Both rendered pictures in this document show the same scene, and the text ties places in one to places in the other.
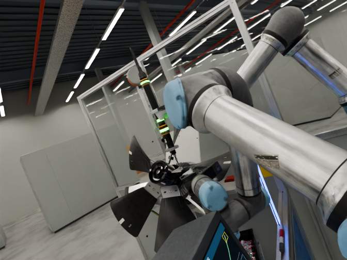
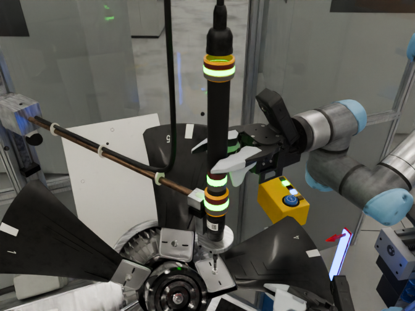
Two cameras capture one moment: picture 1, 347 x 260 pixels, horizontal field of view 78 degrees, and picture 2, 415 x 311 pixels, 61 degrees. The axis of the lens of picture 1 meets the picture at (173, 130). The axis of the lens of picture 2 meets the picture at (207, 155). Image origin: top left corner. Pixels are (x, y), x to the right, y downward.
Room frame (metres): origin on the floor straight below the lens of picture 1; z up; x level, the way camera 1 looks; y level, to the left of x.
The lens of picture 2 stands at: (0.76, 0.41, 1.82)
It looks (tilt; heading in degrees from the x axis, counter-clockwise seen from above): 35 degrees down; 310
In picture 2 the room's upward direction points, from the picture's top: straight up
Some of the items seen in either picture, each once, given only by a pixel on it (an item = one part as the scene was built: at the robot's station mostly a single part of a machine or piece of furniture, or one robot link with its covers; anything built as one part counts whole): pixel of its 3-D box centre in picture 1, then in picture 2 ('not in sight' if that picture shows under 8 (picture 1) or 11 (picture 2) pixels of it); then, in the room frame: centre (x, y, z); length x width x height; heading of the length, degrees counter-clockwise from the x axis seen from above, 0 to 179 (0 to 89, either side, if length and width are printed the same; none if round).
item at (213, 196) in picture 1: (210, 194); not in sight; (0.64, -0.03, 1.17); 0.11 x 0.08 x 0.09; 7
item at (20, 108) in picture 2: (160, 131); (19, 113); (1.67, 0.10, 1.39); 0.10 x 0.07 x 0.08; 5
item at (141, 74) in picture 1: (156, 110); (217, 154); (1.04, 0.04, 1.50); 0.04 x 0.04 x 0.46
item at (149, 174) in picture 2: not in sight; (101, 152); (1.35, 0.07, 1.39); 0.54 x 0.01 x 0.01; 5
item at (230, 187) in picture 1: (216, 188); not in sight; (1.58, -0.13, 0.84); 0.36 x 0.24 x 0.03; 60
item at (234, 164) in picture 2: (159, 114); (236, 171); (1.01, 0.03, 1.48); 0.09 x 0.03 x 0.06; 84
